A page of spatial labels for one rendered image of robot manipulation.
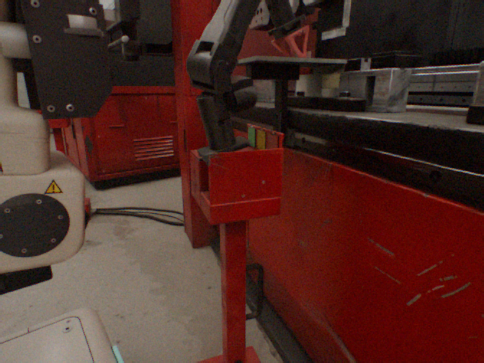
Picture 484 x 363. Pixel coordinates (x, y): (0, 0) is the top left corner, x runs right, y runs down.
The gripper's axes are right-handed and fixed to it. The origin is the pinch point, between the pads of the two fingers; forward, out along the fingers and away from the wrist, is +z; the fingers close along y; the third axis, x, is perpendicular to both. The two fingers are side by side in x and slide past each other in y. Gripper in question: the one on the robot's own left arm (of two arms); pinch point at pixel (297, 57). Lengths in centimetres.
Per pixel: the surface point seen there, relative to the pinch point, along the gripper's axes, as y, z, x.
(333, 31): -0.3, -1.3, -13.1
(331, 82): -5.4, 9.7, -4.1
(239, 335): -16, 53, 54
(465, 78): -24.2, 21.1, -27.6
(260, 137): -13.3, 9.5, 24.1
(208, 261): 69, 85, 55
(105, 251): 101, 60, 103
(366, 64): -14.1, 7.5, -9.0
